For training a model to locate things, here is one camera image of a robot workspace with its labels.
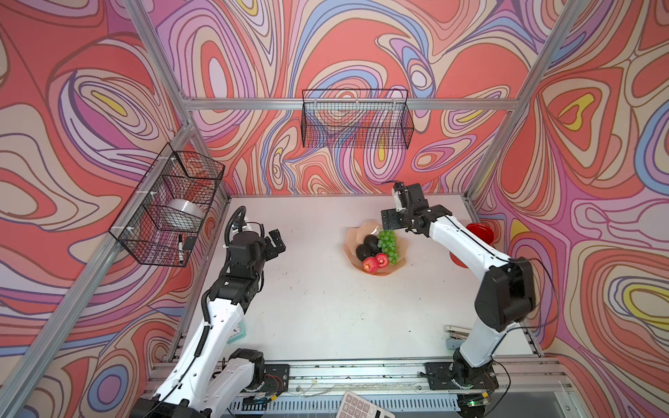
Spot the dark avocado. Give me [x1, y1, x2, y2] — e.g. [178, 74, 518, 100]
[355, 244, 374, 261]
[363, 234, 381, 254]

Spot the black wire basket wall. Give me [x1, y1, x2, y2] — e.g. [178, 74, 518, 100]
[109, 144, 225, 268]
[301, 87, 415, 150]

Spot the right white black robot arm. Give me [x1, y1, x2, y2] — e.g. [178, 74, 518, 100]
[382, 180, 537, 388]

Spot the teal alarm clock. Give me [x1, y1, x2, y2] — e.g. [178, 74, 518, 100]
[228, 320, 247, 344]

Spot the grey stapler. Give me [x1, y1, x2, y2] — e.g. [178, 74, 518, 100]
[444, 325, 471, 351]

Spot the white calculator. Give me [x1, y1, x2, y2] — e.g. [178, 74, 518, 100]
[336, 392, 395, 418]

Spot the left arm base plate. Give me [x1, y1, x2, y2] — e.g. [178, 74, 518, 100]
[240, 363, 290, 397]

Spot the pink faceted fruit bowl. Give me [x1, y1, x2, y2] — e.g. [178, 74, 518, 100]
[343, 220, 408, 277]

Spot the green grape bunch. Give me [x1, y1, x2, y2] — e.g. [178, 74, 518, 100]
[377, 230, 399, 265]

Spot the black marker pen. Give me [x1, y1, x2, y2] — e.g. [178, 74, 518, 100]
[177, 234, 185, 265]

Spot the silver tape roll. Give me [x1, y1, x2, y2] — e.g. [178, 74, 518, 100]
[163, 199, 205, 232]

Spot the black wire basket back wall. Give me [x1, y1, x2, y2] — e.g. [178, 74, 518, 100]
[301, 87, 415, 150]

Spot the red apple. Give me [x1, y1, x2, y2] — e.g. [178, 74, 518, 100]
[375, 253, 390, 269]
[362, 256, 380, 274]

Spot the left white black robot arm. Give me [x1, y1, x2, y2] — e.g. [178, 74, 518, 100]
[130, 206, 286, 417]

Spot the black wire basket left wall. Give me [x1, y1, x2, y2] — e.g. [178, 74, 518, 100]
[109, 144, 225, 268]

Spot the red plastic cup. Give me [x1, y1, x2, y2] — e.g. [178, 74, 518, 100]
[451, 223, 495, 268]

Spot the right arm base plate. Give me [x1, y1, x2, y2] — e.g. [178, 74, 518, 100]
[421, 362, 499, 392]

